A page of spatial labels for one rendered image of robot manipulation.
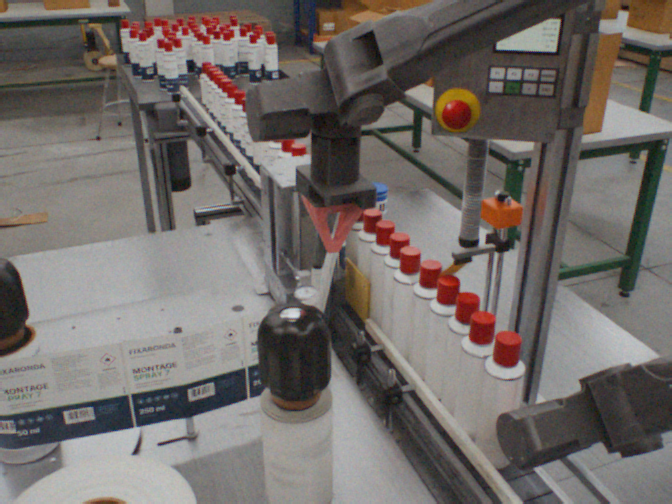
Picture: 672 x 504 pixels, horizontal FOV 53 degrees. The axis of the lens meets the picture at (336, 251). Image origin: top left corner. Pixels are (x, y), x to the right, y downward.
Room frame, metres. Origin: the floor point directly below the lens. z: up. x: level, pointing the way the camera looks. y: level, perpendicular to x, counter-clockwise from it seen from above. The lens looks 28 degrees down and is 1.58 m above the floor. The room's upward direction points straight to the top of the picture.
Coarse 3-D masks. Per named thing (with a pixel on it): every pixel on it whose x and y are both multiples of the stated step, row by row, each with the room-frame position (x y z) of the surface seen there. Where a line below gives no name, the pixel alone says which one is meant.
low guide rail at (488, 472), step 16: (368, 320) 1.00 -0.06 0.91; (384, 336) 0.96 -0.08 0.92; (384, 352) 0.93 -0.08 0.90; (400, 368) 0.88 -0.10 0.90; (416, 384) 0.83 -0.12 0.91; (432, 400) 0.79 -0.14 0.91; (448, 416) 0.75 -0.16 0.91; (448, 432) 0.74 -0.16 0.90; (464, 432) 0.72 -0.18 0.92; (464, 448) 0.70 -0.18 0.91; (480, 464) 0.67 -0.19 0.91; (496, 480) 0.63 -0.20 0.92; (512, 496) 0.61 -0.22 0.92
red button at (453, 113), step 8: (448, 104) 0.87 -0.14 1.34; (456, 104) 0.86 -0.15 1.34; (464, 104) 0.86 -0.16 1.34; (448, 112) 0.86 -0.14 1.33; (456, 112) 0.86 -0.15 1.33; (464, 112) 0.86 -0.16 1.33; (448, 120) 0.86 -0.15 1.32; (456, 120) 0.86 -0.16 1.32; (464, 120) 0.86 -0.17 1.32; (456, 128) 0.86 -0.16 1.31
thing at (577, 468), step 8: (568, 456) 0.63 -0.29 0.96; (568, 464) 0.62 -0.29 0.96; (576, 464) 0.61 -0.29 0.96; (576, 472) 0.61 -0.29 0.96; (584, 472) 0.60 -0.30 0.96; (584, 480) 0.59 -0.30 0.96; (592, 480) 0.59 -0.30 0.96; (592, 488) 0.58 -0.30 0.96; (600, 488) 0.58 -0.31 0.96; (600, 496) 0.57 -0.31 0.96; (608, 496) 0.56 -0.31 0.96
